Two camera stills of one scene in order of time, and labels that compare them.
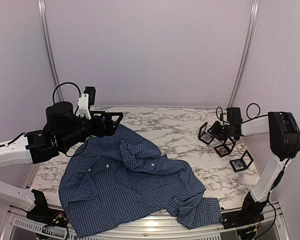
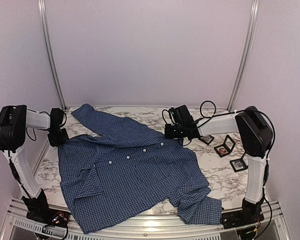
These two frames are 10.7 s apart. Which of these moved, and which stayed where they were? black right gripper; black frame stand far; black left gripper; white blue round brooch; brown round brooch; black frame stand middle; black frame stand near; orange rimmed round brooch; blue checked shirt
Moved: black left gripper; blue checked shirt; black right gripper
Stayed: orange rimmed round brooch; brown round brooch; black frame stand near; black frame stand far; white blue round brooch; black frame stand middle
